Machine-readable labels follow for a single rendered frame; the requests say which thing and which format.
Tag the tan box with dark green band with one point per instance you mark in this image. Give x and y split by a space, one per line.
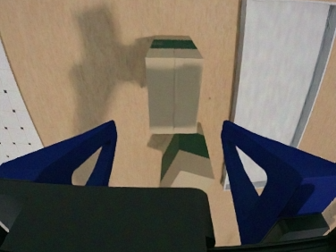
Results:
185 161
174 74

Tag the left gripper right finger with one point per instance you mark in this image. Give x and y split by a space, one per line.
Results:
298 183

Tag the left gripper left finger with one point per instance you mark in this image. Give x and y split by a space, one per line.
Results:
56 163

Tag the white shallow rectangular tray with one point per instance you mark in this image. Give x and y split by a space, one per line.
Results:
288 46

